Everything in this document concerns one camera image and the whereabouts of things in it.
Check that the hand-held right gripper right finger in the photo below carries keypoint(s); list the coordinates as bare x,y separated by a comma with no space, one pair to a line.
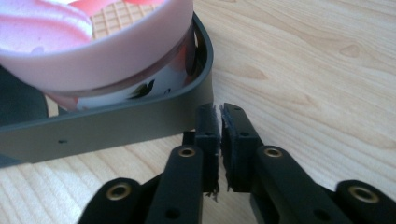
246,161

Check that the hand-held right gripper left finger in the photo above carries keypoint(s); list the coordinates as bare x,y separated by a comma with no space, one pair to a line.
186,180

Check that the grey slotted metal tray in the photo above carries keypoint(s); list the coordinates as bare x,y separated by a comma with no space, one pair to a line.
109,127

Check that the pink bowl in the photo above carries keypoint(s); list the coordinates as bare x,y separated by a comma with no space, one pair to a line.
93,59

